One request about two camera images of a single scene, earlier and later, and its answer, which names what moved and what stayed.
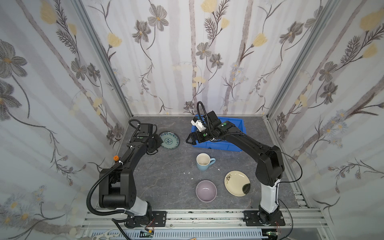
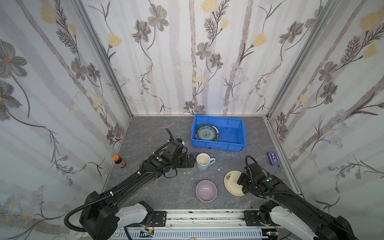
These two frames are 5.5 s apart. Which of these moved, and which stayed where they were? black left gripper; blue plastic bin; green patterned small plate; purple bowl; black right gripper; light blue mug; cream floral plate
Moved: black left gripper; green patterned small plate; black right gripper
Stayed: purple bowl; blue plastic bin; cream floral plate; light blue mug
